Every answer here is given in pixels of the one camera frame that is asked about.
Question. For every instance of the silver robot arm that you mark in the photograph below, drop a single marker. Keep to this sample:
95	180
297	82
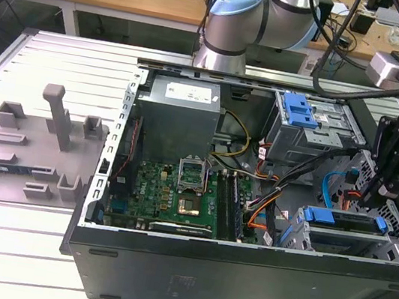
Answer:
235	22

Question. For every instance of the metal disk bay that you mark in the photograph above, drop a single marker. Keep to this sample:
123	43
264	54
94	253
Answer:
344	239

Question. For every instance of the metal drive cage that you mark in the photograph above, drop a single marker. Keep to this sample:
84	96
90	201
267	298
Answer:
291	145

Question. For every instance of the blue drive latch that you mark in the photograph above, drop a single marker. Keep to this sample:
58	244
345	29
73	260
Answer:
298	110

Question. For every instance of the white QR label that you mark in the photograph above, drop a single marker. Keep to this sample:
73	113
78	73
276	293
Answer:
310	66

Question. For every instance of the small black box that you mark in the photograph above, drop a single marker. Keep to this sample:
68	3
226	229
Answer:
361	23

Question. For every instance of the grey flat box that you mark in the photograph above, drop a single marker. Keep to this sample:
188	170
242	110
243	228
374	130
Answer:
384	15

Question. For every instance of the black RAM slot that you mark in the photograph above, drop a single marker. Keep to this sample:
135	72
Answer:
225	204
219	204
231	205

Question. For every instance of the CPU socket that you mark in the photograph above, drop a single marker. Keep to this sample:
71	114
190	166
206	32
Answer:
190	207

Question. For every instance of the grey power supply unit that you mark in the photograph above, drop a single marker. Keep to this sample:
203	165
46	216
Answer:
173	122

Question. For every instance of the black graphics card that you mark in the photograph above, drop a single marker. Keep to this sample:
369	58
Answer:
179	228

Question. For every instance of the black PC case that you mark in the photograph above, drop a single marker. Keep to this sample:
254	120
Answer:
201	282

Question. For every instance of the green motherboard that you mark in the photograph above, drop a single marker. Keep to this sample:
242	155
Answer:
150	195

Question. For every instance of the black case fan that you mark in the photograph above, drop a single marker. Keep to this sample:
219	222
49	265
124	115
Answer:
124	168

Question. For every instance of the grey parts rack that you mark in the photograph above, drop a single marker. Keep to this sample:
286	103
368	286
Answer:
32	153

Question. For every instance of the green RAM stick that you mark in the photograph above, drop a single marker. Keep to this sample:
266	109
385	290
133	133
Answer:
6	167

